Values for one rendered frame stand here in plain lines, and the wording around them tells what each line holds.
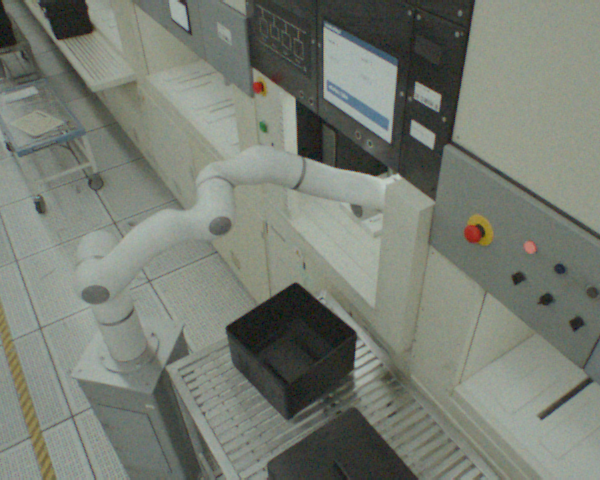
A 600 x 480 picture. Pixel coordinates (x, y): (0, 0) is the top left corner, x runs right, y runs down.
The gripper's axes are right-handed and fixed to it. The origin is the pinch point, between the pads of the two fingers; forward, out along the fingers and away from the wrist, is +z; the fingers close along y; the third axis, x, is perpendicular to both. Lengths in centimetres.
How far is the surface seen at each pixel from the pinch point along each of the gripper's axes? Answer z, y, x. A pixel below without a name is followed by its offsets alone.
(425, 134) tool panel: -30.0, 20.9, 33.6
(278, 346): -59, -1, -45
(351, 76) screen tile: -30.2, -6.2, 36.3
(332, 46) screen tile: -30, -14, 41
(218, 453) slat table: -90, 21, -45
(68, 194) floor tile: -88, -237, -123
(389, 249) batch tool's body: -34.9, 18.8, 0.5
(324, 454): -69, 41, -35
